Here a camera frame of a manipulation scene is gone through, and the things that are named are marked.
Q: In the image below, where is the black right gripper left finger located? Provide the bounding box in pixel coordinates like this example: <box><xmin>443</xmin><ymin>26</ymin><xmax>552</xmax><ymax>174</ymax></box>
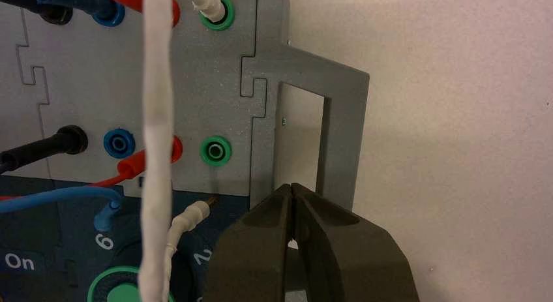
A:
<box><xmin>203</xmin><ymin>183</ymin><xmax>295</xmax><ymax>302</ymax></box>

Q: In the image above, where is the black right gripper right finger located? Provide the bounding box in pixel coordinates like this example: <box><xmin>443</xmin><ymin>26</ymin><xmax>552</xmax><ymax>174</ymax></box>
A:
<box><xmin>291</xmin><ymin>183</ymin><xmax>421</xmax><ymax>302</ymax></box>

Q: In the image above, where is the green banana socket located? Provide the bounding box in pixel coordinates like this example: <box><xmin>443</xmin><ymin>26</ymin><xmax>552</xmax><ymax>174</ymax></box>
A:
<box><xmin>199</xmin><ymin>0</ymin><xmax>236</xmax><ymax>32</ymax></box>
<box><xmin>199</xmin><ymin>135</ymin><xmax>233</xmax><ymax>168</ymax></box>

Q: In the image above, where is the dark green rotary knob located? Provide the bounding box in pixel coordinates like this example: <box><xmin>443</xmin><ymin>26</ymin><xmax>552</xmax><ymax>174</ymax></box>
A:
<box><xmin>65</xmin><ymin>243</ymin><xmax>208</xmax><ymax>302</ymax></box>

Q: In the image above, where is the blue banana socket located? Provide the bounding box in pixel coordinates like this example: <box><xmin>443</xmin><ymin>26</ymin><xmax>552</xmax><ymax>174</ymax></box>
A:
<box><xmin>91</xmin><ymin>0</ymin><xmax>127</xmax><ymax>28</ymax></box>
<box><xmin>102</xmin><ymin>127</ymin><xmax>136</xmax><ymax>160</ymax></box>

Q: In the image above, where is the grey and green control box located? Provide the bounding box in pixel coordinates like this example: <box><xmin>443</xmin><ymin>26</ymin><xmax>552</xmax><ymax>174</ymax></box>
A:
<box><xmin>0</xmin><ymin>0</ymin><xmax>370</xmax><ymax>302</ymax></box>

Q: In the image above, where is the red banana plug cable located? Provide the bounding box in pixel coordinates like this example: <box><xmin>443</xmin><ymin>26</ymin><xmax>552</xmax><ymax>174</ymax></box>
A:
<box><xmin>0</xmin><ymin>0</ymin><xmax>183</xmax><ymax>202</ymax></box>

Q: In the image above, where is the white banana plug cable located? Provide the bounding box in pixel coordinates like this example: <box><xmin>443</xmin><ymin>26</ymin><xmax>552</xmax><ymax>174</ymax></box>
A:
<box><xmin>137</xmin><ymin>0</ymin><xmax>226</xmax><ymax>302</ymax></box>

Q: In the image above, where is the blue banana plug cable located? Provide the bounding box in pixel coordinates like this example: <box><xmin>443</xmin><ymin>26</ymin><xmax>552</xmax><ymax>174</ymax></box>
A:
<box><xmin>0</xmin><ymin>0</ymin><xmax>126</xmax><ymax>233</ymax></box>

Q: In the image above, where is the black banana plug cable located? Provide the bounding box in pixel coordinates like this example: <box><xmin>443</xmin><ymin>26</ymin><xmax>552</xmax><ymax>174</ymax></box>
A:
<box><xmin>0</xmin><ymin>0</ymin><xmax>89</xmax><ymax>175</ymax></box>

